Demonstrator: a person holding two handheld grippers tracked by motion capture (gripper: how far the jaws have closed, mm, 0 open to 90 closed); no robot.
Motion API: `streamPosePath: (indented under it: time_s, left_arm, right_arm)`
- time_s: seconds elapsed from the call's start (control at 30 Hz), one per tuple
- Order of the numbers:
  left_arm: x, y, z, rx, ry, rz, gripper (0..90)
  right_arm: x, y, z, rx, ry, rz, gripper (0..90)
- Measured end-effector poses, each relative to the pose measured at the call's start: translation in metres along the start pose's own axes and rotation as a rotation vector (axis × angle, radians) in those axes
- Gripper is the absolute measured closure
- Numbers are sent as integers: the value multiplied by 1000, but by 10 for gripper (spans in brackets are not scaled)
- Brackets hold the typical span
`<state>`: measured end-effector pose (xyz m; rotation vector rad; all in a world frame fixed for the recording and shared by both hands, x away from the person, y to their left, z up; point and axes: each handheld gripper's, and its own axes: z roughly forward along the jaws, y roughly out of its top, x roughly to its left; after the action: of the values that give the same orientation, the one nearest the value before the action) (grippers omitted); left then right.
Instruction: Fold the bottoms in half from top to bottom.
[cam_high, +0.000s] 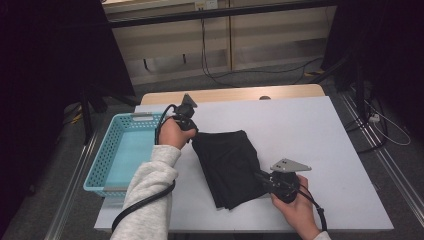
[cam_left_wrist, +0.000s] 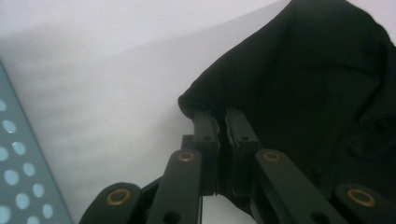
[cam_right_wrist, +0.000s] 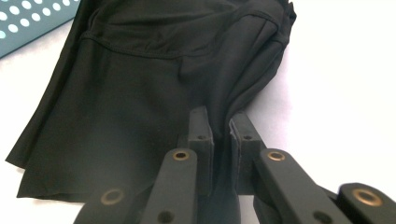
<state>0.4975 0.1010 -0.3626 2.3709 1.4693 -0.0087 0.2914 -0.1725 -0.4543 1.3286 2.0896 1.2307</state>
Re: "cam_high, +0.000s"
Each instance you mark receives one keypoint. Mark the black pants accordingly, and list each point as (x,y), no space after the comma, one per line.
(230,166)

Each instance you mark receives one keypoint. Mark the white table cover sheet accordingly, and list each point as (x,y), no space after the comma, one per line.
(336,123)

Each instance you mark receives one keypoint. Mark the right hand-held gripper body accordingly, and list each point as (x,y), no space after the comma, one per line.
(285,186)

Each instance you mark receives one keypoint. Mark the person's right hand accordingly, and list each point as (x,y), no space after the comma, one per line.
(300,213)

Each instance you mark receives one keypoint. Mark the white wall socket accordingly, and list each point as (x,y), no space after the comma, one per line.
(206,4)

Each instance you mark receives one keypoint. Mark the black stand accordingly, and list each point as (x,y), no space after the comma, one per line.
(359,93)
(87,123)

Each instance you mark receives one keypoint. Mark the narrow black curtain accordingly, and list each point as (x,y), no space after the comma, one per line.
(393,50)

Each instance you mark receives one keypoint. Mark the black horizontal metal bar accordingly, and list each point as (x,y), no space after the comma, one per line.
(216,13)

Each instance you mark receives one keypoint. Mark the wide black curtain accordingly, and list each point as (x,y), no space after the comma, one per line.
(50,66)

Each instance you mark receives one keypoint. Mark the light blue plastic basket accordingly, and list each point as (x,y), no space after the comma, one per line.
(126,156)

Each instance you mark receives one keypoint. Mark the person's left hand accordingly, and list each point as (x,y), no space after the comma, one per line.
(171,135)

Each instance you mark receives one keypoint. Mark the beige wooden cabinet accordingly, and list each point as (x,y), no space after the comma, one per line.
(273,30)

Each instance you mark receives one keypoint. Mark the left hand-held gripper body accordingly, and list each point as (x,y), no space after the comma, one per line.
(186,115)

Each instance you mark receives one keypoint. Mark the metal floor rail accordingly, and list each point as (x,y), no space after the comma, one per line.
(66,206)
(400,186)

